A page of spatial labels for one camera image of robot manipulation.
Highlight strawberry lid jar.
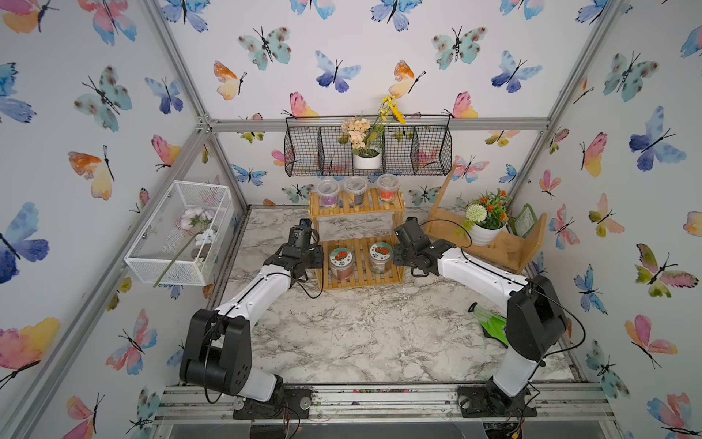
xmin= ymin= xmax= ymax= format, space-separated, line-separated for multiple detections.
xmin=329 ymin=247 xmax=355 ymax=281
xmin=369 ymin=241 xmax=393 ymax=274

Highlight two-tier wooden slat shelf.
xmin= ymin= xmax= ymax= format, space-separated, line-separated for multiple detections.
xmin=308 ymin=188 xmax=406 ymax=290

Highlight purple seed jar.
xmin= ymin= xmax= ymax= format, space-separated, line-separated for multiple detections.
xmin=317 ymin=179 xmax=340 ymax=209

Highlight red seed jar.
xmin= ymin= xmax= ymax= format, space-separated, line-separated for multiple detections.
xmin=376 ymin=174 xmax=400 ymax=203

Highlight dark seed jar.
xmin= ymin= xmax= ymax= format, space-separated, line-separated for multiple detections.
xmin=344 ymin=177 xmax=367 ymax=207

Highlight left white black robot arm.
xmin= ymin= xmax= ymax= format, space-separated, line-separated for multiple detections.
xmin=179 ymin=219 xmax=325 ymax=415

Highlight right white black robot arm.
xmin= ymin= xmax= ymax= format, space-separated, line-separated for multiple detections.
xmin=394 ymin=217 xmax=567 ymax=418

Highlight tilted wooden stand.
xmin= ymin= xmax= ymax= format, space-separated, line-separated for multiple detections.
xmin=423 ymin=165 xmax=547 ymax=274

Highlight white pot orange flowers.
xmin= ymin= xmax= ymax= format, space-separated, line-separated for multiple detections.
xmin=462 ymin=190 xmax=511 ymax=247

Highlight green garden shovel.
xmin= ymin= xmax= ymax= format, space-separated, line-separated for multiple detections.
xmin=468 ymin=303 xmax=509 ymax=348

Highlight pink white artificial flower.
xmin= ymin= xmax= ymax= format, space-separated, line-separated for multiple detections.
xmin=153 ymin=208 xmax=218 ymax=287

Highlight white pot beige yellow flowers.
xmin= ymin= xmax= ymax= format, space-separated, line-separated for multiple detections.
xmin=338 ymin=93 xmax=407 ymax=170

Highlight black wire wall basket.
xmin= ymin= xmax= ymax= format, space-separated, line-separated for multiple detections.
xmin=283 ymin=115 xmax=453 ymax=177

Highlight white mesh wall basket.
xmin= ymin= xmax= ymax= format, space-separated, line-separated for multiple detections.
xmin=124 ymin=180 xmax=233 ymax=286

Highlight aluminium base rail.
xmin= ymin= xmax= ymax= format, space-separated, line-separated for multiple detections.
xmin=152 ymin=382 xmax=618 ymax=439

